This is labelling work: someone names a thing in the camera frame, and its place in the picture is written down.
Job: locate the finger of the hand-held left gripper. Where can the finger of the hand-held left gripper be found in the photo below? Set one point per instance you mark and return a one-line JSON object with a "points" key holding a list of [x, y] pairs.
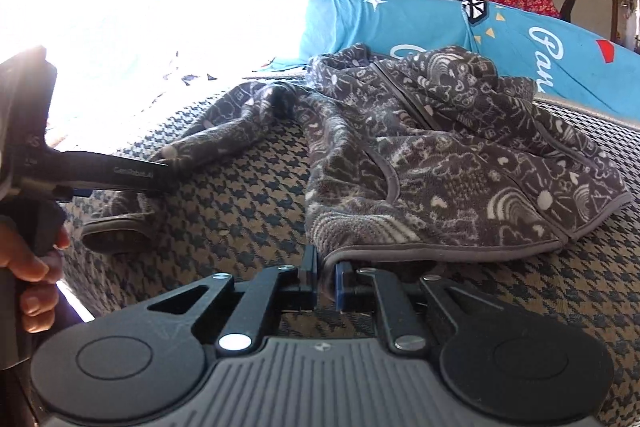
{"points": [[115, 177]]}

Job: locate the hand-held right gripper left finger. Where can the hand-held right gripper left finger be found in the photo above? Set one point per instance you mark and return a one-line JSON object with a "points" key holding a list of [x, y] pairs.
{"points": [[310, 274]]}

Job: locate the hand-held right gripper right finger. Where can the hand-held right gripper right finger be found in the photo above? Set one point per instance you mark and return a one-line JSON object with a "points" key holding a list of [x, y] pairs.
{"points": [[341, 288]]}

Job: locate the grey patterned fleece jacket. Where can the grey patterned fleece jacket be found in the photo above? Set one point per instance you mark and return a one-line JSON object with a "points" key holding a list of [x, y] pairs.
{"points": [[425, 167]]}

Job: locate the person's left hand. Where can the person's left hand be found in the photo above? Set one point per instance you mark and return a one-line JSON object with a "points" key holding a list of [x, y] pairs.
{"points": [[30, 267]]}

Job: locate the houndstooth sofa seat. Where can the houndstooth sofa seat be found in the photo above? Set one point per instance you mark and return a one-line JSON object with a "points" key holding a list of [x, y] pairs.
{"points": [[240, 227]]}

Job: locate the blue cushion with white star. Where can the blue cushion with white star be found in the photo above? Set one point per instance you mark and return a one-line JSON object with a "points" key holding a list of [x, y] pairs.
{"points": [[400, 24]]}

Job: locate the blue cushion with white script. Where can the blue cushion with white script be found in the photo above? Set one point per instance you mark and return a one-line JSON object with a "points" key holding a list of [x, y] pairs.
{"points": [[575, 52]]}

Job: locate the dark chair back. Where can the dark chair back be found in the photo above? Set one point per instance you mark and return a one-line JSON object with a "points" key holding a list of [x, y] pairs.
{"points": [[567, 9]]}

